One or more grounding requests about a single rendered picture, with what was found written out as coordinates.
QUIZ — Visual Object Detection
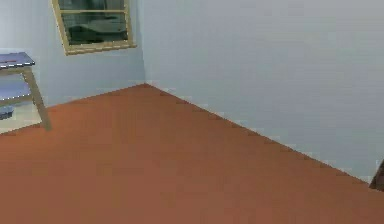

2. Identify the wooden framed window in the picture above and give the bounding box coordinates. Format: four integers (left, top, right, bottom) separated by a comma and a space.
50, 0, 137, 56

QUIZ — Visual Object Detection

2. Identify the blue topped wooden table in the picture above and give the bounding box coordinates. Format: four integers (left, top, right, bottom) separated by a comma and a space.
0, 51, 53, 132

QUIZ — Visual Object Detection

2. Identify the small blue grey box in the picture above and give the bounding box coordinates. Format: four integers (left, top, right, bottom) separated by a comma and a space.
0, 105, 15, 121

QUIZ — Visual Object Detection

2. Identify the dark brown furniture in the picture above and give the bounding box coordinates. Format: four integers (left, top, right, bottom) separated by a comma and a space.
369, 159, 384, 192

